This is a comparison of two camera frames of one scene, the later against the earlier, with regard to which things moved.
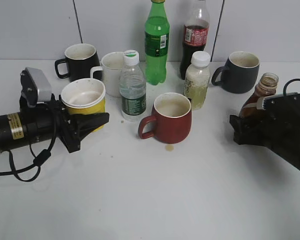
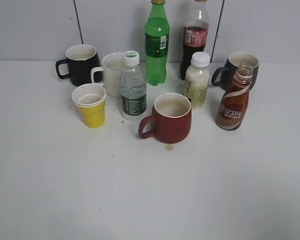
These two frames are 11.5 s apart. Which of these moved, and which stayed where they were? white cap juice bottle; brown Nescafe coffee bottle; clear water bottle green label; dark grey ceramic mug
Moved: brown Nescafe coffee bottle
Stayed: clear water bottle green label; white cap juice bottle; dark grey ceramic mug
